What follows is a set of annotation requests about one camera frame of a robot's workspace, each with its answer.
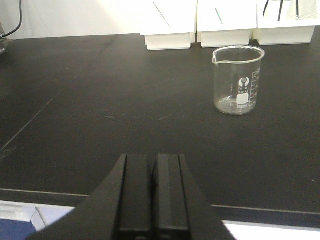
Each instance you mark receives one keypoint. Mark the left white plastic bin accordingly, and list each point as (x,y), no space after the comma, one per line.
(181,15)

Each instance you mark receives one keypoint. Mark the white plastic bin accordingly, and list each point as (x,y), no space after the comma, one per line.
(181,15)
(239,21)
(299,31)

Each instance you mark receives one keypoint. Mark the white paper sheet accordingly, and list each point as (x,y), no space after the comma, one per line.
(261,231)

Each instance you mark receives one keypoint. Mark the empty 250ml glass beaker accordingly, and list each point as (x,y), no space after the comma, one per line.
(236,78)

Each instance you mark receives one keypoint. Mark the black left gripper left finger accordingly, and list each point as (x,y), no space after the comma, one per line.
(118,209)

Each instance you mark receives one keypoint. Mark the right white plastic bin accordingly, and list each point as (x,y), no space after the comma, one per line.
(299,31)

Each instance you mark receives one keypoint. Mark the blue and white box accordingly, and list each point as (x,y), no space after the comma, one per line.
(18,220)

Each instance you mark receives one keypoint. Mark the middle white plastic bin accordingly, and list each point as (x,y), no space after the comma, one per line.
(239,21)

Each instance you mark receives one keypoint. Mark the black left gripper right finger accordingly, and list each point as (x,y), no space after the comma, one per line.
(180,211)

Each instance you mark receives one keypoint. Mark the red stirring rod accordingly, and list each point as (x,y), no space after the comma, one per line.
(161,13)

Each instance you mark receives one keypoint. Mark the black wire tripod stand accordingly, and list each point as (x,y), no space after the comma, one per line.
(281,10)

